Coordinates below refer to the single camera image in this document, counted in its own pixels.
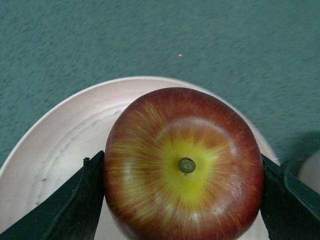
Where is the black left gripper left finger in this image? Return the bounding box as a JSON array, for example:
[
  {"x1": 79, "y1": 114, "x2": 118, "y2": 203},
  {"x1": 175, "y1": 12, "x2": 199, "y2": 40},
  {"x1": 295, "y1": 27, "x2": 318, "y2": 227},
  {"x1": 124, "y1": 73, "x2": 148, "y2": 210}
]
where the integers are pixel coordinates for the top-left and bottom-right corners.
[{"x1": 0, "y1": 151, "x2": 105, "y2": 240}]

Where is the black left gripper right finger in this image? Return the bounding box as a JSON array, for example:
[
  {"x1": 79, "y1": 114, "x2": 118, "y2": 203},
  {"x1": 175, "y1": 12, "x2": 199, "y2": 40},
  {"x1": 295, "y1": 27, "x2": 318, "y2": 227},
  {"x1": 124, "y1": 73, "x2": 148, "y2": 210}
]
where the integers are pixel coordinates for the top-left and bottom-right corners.
[{"x1": 260, "y1": 155, "x2": 320, "y2": 240}]

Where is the red yellow apple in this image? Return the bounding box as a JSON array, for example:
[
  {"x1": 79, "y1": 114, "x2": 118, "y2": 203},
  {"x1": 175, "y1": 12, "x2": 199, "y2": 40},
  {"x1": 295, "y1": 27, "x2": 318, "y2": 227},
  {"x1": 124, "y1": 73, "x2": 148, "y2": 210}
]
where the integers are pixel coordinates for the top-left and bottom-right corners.
[{"x1": 103, "y1": 87, "x2": 264, "y2": 240}]

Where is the light pink bowl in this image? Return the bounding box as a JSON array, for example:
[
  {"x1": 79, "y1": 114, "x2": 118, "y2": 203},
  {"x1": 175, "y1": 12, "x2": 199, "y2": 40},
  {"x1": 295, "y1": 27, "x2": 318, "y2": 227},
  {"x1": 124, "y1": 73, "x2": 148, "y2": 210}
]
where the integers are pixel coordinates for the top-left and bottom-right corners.
[{"x1": 297, "y1": 150, "x2": 320, "y2": 194}]

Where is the pink round plate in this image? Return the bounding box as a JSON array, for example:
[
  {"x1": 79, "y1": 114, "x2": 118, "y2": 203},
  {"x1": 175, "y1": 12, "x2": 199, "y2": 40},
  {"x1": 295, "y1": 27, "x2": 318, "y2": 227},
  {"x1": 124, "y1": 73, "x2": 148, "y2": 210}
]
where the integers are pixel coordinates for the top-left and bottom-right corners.
[{"x1": 0, "y1": 76, "x2": 276, "y2": 240}]

